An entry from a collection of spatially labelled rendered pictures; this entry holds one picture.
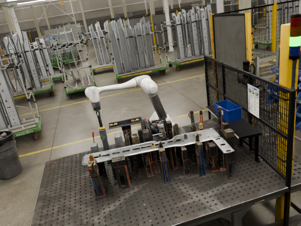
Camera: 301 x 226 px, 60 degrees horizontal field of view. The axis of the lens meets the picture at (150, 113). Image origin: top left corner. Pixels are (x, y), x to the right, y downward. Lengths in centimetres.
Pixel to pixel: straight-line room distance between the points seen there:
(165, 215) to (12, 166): 330
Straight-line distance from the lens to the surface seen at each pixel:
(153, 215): 229
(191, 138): 266
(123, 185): 260
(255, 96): 262
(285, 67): 224
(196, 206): 232
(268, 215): 329
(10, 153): 490
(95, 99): 271
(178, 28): 1019
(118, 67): 937
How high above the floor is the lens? 225
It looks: 21 degrees down
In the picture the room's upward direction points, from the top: 9 degrees counter-clockwise
